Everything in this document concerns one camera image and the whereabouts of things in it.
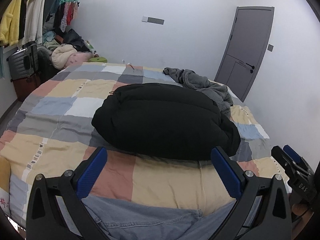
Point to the right hand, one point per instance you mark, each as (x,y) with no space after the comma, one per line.
(301,211)

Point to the dark red box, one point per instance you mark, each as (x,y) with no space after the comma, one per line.
(25,86)

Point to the grey hard suitcase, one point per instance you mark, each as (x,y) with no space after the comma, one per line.
(23,63)

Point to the yellow hanging garment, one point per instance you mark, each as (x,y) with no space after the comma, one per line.
(10,23)

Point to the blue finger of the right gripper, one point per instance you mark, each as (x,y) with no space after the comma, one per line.
(286,161)
(292,153)

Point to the green cushion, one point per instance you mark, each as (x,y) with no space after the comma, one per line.
(98,59)

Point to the blue denim jeans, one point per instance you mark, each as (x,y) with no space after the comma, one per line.
(120,219)

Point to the grey wall switch panel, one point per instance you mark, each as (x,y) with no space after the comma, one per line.
(147,19)

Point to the grey door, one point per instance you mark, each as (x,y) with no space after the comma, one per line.
(247,43)

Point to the black puffer jacket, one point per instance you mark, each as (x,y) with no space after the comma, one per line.
(165,121)

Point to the cream fleece bundle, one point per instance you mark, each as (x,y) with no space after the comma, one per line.
(61,54)

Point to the grey fleece robe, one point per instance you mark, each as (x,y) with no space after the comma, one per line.
(216,92)

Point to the patchwork bed quilt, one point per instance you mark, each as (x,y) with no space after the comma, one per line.
(52,132)

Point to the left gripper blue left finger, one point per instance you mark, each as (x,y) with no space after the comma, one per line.
(88,171)

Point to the black clothes pile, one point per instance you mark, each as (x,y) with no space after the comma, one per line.
(73,38)

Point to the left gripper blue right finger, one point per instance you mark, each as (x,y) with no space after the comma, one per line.
(229,172)

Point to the pink cloth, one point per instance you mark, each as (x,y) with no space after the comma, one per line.
(79,58)

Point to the black door handle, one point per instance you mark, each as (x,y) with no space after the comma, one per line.
(251,68)

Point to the white hanging garment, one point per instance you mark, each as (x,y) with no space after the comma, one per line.
(34,22)

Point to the small grey wall switch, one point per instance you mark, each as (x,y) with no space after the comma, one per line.
(270,47)

